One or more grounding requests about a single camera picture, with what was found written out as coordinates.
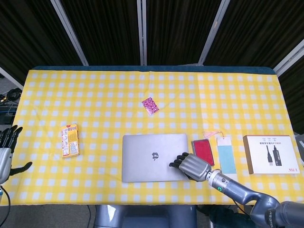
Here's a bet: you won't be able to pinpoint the black folding screen partition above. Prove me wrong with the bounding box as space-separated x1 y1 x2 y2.
0 0 304 133

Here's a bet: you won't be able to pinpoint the yellow snack box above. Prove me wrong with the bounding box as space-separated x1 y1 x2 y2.
60 123 80 159

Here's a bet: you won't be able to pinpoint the silver laptop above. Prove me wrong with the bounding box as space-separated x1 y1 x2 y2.
122 133 190 183

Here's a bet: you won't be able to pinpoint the blue white bookmark with tassel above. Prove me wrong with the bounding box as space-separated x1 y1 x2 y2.
203 131 238 175

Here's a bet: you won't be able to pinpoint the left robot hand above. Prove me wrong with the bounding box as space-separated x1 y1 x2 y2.
0 125 33 184

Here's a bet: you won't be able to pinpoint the black coiled cables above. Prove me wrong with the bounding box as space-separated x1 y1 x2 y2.
0 87 22 103

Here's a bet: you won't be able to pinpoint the yellow checkered tablecloth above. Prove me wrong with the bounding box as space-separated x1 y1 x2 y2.
0 69 298 206

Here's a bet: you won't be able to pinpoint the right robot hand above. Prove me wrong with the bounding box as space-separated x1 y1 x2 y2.
169 152 212 182

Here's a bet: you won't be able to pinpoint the pink patterned card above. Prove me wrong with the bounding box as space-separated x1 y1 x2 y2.
142 96 160 116

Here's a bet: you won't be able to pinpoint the red stamp pad case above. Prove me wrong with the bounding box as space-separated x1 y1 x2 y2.
191 139 216 166

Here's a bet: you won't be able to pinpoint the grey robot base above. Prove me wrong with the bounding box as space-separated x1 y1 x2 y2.
94 205 198 228

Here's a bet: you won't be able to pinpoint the white cable product box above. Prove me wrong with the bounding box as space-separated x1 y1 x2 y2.
242 134 300 175

